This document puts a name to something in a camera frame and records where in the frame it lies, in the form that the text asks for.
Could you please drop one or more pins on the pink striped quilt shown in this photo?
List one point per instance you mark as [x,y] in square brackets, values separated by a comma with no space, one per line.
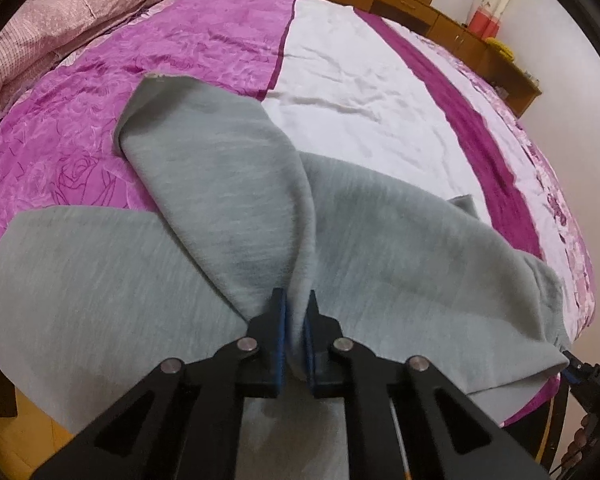
[55,25]

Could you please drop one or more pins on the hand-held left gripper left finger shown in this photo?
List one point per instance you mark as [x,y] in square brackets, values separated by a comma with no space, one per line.
[279,330]

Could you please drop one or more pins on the wooden cabinet row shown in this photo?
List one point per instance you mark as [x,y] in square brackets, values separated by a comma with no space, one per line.
[450,25]

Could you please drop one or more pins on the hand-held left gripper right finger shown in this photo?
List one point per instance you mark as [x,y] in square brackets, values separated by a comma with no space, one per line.
[309,345]

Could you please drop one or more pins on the grey pants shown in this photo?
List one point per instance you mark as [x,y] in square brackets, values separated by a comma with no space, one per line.
[380,240]

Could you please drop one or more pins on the purple floral bedspread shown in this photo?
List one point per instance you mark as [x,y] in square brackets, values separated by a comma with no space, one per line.
[180,50]

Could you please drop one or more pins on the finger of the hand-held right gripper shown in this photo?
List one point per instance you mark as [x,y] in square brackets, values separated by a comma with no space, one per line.
[574,367]

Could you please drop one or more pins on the person's right hand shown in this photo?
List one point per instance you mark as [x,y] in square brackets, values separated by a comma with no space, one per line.
[576,447]

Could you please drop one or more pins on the yellow item on cabinet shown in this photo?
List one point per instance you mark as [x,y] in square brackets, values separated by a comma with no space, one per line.
[500,47]

